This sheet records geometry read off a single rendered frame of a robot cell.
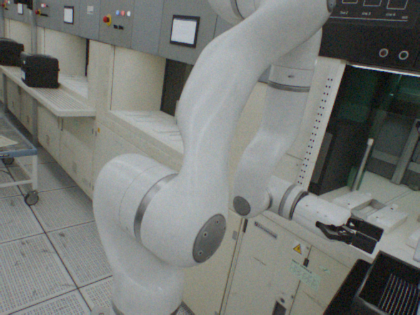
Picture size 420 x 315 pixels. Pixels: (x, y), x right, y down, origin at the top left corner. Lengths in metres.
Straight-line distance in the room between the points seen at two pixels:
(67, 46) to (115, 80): 1.51
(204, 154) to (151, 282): 0.22
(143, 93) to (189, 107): 1.94
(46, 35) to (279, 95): 3.15
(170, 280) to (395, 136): 1.60
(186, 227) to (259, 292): 1.02
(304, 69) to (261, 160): 0.20
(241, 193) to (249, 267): 0.73
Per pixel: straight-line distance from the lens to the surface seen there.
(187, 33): 1.53
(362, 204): 1.39
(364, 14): 1.06
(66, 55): 3.72
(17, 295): 2.04
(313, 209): 0.72
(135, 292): 0.53
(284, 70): 0.67
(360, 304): 0.68
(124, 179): 0.48
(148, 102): 2.42
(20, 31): 5.13
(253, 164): 0.68
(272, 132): 0.70
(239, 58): 0.47
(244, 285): 1.45
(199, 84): 0.47
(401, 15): 1.02
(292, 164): 1.15
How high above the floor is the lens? 1.36
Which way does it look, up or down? 19 degrees down
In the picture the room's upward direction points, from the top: 10 degrees clockwise
